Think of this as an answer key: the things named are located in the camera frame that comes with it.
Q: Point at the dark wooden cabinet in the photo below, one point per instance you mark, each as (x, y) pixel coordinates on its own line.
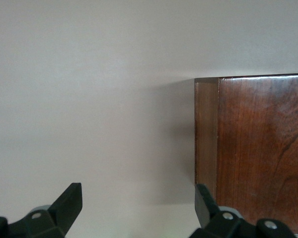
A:
(263, 138)

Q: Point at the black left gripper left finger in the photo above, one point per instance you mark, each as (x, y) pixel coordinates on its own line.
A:
(67, 205)

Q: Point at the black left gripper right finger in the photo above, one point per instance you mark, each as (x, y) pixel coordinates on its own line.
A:
(204, 208)

